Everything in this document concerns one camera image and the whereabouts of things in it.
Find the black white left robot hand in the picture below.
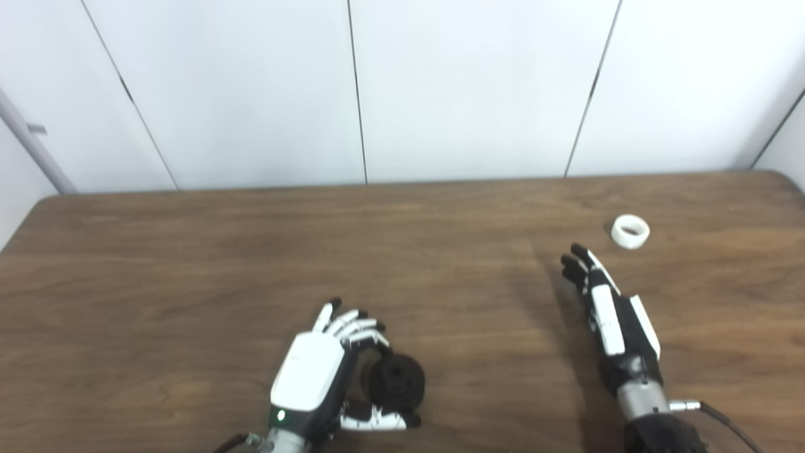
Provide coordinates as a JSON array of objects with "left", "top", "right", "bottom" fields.
[{"left": 269, "top": 297, "right": 424, "bottom": 442}]

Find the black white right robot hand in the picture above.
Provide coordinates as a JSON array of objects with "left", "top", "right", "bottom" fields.
[{"left": 560, "top": 242, "right": 665, "bottom": 398}]

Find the round black plastic part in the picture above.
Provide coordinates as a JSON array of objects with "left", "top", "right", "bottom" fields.
[{"left": 367, "top": 353, "right": 427, "bottom": 414}]

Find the white plastic ring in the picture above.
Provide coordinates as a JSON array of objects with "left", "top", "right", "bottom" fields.
[{"left": 610, "top": 213, "right": 652, "bottom": 251}]

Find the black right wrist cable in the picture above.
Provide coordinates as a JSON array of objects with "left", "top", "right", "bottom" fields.
[{"left": 668, "top": 398, "right": 766, "bottom": 453}]

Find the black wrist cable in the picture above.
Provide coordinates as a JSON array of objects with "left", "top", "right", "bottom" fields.
[
  {"left": 213, "top": 432, "right": 264, "bottom": 453},
  {"left": 668, "top": 398, "right": 766, "bottom": 453}
]

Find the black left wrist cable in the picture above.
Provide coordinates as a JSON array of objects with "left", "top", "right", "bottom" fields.
[{"left": 213, "top": 432, "right": 264, "bottom": 453}]

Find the grey wall corner post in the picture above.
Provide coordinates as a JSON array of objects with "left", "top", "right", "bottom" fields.
[{"left": 0, "top": 87, "right": 79, "bottom": 195}]

